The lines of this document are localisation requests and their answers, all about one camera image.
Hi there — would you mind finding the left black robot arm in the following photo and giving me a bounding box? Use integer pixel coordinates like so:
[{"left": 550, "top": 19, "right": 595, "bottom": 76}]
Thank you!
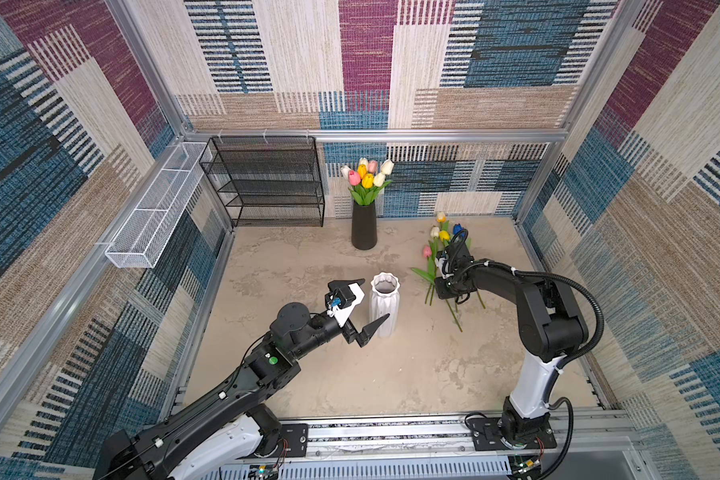
[{"left": 94, "top": 279, "right": 388, "bottom": 479}]

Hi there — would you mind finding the aluminium rail with cable duct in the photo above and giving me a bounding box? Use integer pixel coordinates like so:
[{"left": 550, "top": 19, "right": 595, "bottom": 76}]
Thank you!
[{"left": 200, "top": 409, "right": 659, "bottom": 479}]

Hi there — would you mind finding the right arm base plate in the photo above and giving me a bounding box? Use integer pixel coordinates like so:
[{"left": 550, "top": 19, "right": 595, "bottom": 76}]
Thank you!
[{"left": 464, "top": 413, "right": 558, "bottom": 451}]

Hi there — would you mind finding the white ribbed ceramic vase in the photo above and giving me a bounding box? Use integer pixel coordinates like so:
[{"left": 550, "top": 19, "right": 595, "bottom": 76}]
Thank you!
[{"left": 369, "top": 272, "right": 400, "bottom": 337}]

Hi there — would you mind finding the blue tulip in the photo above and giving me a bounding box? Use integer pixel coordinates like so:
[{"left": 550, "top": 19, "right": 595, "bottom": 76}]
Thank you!
[{"left": 450, "top": 224, "right": 471, "bottom": 249}]

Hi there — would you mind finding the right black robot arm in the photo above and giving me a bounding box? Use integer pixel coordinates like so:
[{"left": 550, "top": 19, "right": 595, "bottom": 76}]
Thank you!
[{"left": 434, "top": 230, "right": 589, "bottom": 449}]

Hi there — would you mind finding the black wire shelf rack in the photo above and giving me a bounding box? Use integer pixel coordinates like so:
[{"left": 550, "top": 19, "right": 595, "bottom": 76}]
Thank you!
[{"left": 200, "top": 136, "right": 325, "bottom": 227}]

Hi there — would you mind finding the black cylindrical vase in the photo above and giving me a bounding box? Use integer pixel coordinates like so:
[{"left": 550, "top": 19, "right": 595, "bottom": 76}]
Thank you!
[{"left": 351, "top": 203, "right": 378, "bottom": 251}]

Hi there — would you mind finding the cream white tulip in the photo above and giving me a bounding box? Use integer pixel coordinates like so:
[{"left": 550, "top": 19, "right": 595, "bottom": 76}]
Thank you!
[{"left": 380, "top": 160, "right": 394, "bottom": 176}]

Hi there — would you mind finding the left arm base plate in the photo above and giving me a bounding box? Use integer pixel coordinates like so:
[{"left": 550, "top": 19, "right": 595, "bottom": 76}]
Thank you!
[{"left": 246, "top": 423, "right": 309, "bottom": 459}]

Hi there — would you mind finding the white wire mesh basket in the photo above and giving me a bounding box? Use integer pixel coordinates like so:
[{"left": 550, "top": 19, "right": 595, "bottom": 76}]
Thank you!
[{"left": 105, "top": 142, "right": 206, "bottom": 269}]

